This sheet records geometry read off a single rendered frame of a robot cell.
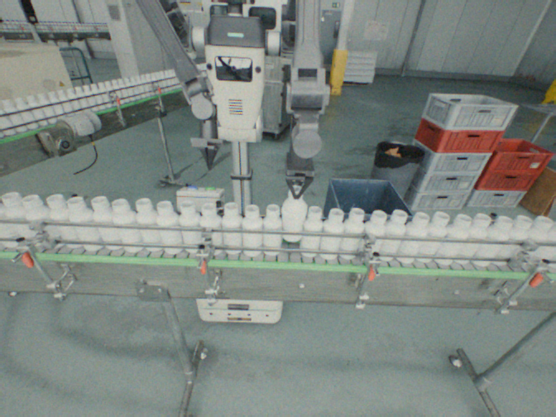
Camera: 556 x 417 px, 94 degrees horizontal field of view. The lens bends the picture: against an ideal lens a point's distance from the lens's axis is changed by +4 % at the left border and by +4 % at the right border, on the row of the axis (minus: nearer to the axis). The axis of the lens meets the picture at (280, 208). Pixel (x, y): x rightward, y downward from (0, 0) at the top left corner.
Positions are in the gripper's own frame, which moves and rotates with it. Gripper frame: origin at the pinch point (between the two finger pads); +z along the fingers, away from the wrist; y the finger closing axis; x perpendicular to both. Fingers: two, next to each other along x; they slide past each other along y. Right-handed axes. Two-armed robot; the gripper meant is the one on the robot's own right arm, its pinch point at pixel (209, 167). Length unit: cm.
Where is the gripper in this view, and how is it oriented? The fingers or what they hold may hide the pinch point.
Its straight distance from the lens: 90.2
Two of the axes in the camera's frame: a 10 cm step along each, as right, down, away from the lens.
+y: 10.0, 0.4, 0.3
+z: -0.5, 9.6, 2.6
